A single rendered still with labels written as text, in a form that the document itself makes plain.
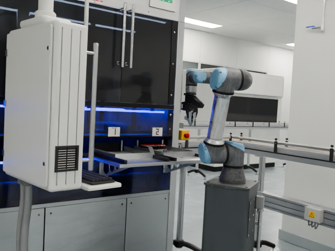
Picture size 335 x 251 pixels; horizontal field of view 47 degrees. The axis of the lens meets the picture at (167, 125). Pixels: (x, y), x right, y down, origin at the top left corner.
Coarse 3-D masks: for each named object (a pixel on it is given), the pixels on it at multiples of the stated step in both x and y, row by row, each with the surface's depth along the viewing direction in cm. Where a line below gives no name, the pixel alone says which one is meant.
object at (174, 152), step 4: (136, 148) 265; (140, 148) 261; (144, 148) 257; (168, 148) 278; (172, 148) 274; (176, 148) 271; (180, 148) 267; (156, 152) 246; (160, 152) 243; (164, 152) 240; (168, 152) 242; (172, 152) 244; (176, 152) 246; (180, 152) 248; (184, 152) 250; (188, 152) 252; (192, 152) 254; (172, 156) 244; (176, 156) 246; (180, 156) 248; (184, 156) 250; (188, 156) 253
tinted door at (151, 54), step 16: (128, 16) 249; (144, 16) 256; (128, 32) 250; (144, 32) 257; (160, 32) 265; (128, 48) 251; (144, 48) 258; (160, 48) 266; (144, 64) 259; (160, 64) 267; (128, 80) 252; (144, 80) 260; (160, 80) 268; (128, 96) 253; (144, 96) 261; (160, 96) 269
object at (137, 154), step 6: (96, 150) 239; (102, 150) 232; (126, 150) 260; (132, 150) 254; (138, 150) 248; (114, 156) 221; (120, 156) 222; (126, 156) 224; (132, 156) 227; (138, 156) 229; (144, 156) 232; (150, 156) 234
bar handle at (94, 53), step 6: (96, 48) 180; (90, 54) 179; (96, 54) 180; (96, 60) 180; (96, 66) 180; (96, 72) 180; (96, 78) 181; (96, 84) 181; (96, 90) 182; (90, 108) 182; (90, 114) 182; (90, 120) 182; (90, 126) 182; (90, 132) 182; (90, 138) 182; (90, 144) 182; (90, 150) 182; (90, 156) 182; (90, 162) 182; (90, 168) 182
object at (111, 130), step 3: (108, 129) 245; (111, 129) 246; (114, 129) 248; (117, 129) 249; (108, 132) 245; (111, 132) 246; (114, 132) 248; (117, 132) 249; (108, 135) 245; (111, 135) 247; (114, 135) 248; (117, 135) 249
